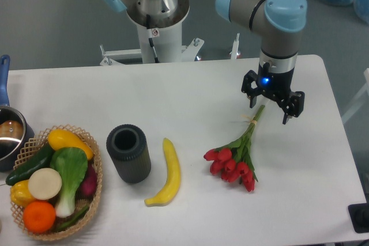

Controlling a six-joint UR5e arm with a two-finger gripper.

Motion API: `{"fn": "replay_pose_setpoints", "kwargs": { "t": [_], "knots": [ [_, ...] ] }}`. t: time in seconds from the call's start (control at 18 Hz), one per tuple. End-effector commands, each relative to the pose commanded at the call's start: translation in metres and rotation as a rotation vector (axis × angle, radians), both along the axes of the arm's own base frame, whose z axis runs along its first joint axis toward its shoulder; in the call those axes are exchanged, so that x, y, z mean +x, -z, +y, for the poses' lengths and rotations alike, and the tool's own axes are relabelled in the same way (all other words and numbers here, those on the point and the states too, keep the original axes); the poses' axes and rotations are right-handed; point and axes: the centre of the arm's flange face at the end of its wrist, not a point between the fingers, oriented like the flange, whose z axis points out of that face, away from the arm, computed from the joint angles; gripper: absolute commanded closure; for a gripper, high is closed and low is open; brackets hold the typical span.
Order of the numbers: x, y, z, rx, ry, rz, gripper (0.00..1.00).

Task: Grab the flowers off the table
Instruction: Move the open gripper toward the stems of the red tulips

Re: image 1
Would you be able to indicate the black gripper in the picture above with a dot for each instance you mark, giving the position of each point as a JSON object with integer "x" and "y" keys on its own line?
{"x": 275, "y": 86}

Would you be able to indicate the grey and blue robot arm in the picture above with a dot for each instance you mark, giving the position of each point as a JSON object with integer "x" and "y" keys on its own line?
{"x": 278, "y": 22}

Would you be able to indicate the red tulip bouquet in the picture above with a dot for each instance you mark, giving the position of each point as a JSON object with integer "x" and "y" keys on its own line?
{"x": 233, "y": 161}

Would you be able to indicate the yellow banana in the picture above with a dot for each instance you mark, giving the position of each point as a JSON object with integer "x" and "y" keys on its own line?
{"x": 169, "y": 191}

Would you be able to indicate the black device at edge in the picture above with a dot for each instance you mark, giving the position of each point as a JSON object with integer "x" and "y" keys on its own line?
{"x": 359, "y": 217}

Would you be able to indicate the dark grey ribbed vase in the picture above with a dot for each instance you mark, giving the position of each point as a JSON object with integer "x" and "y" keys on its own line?
{"x": 127, "y": 146}

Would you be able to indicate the purple sweet potato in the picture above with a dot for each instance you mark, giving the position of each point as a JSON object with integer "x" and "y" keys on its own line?
{"x": 89, "y": 184}

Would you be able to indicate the green bok choy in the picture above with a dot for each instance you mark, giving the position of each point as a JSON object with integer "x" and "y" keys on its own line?
{"x": 71, "y": 163}

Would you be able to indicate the yellow squash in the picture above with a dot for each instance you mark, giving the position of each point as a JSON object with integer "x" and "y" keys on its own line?
{"x": 60, "y": 138}

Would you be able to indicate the green cucumber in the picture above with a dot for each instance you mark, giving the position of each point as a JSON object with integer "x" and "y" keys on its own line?
{"x": 38, "y": 161}

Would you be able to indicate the woven wicker basket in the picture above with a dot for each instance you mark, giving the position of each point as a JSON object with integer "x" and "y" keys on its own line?
{"x": 32, "y": 147}

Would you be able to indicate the white round radish slice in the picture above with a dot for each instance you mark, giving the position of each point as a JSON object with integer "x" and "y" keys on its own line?
{"x": 44, "y": 184}

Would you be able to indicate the green chili pepper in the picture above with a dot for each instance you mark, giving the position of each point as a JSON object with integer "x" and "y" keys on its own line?
{"x": 71, "y": 222}

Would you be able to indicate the orange fruit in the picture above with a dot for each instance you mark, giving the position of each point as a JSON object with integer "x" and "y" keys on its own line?
{"x": 39, "y": 216}

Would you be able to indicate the yellow bell pepper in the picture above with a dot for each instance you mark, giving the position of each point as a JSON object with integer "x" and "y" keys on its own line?
{"x": 20, "y": 195}

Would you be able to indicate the white frame at right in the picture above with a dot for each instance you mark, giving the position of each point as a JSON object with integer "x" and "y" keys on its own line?
{"x": 357, "y": 101}

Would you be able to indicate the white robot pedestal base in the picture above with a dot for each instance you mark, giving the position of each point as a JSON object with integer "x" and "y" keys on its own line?
{"x": 159, "y": 28}

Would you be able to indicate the blue pot with handle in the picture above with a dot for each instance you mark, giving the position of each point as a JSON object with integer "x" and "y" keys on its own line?
{"x": 15, "y": 131}

